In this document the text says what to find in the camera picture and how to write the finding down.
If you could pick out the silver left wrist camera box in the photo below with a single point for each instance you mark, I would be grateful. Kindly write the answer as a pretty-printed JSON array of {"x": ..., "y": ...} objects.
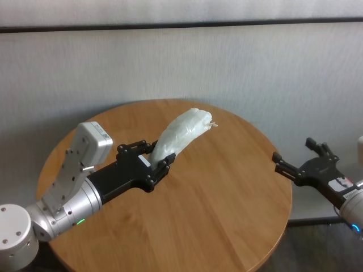
[{"x": 90, "y": 141}]

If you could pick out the black wall rail strip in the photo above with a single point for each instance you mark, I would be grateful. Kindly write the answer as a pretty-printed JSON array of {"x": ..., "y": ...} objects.
[{"x": 181, "y": 24}]

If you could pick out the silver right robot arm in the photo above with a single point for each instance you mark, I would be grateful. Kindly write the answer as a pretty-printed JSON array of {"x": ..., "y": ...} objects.
[{"x": 353, "y": 207}]

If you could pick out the black floor baseboard strip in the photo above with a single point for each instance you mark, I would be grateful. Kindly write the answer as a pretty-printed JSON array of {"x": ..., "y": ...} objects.
[{"x": 312, "y": 221}]

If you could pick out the white plastic-wrapped sandbag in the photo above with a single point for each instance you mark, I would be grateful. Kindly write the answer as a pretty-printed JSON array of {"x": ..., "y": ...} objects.
[{"x": 181, "y": 130}]

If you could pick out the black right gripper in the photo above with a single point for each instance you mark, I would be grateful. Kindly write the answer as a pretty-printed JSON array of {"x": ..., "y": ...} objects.
[{"x": 320, "y": 173}]

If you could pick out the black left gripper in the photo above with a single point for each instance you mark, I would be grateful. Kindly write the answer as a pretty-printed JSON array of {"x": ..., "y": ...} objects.
[{"x": 124, "y": 175}]

